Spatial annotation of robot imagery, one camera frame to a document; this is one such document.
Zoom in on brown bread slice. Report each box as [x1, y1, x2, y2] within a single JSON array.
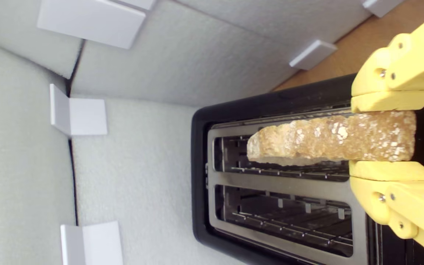
[[247, 110, 417, 166]]

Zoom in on white wall clip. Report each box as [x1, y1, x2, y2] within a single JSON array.
[[289, 39, 338, 70], [362, 0, 406, 18], [60, 221, 123, 265], [37, 0, 156, 49], [49, 84, 108, 137]]

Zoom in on black two-slot toaster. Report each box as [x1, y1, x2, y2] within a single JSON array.
[[191, 74, 424, 265]]

